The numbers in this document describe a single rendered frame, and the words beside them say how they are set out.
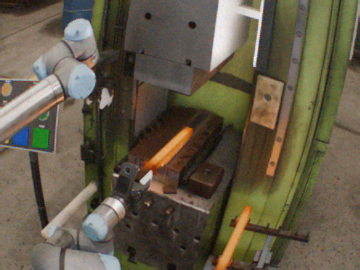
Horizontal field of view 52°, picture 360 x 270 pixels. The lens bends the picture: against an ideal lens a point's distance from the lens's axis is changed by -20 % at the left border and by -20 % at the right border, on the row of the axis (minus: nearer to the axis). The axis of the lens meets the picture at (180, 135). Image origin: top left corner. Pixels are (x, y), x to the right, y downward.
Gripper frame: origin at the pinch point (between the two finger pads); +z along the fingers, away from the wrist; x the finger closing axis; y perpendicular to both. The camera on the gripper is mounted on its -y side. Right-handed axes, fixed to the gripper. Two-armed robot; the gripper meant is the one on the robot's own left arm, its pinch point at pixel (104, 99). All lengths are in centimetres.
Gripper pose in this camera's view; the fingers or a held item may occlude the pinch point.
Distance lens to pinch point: 134.4
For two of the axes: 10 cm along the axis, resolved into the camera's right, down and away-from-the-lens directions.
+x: 9.0, 3.1, -3.1
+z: 1.0, 5.5, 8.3
